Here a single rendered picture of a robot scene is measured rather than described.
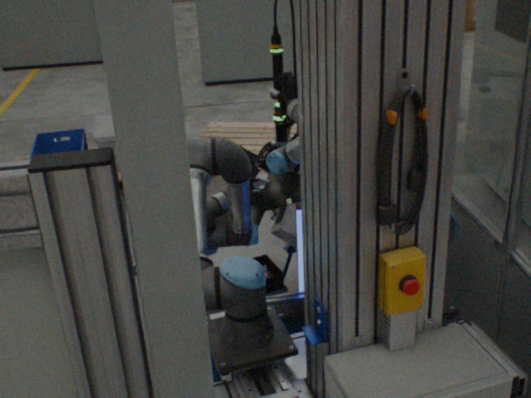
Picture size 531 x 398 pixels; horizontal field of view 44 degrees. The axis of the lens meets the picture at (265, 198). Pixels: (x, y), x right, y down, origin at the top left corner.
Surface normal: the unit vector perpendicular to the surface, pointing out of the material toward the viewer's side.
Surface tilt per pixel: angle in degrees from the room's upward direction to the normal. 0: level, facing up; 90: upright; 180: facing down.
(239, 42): 90
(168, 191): 90
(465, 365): 0
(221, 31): 90
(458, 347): 0
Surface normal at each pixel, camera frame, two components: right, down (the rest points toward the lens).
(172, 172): 0.14, 0.42
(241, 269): 0.08, -0.90
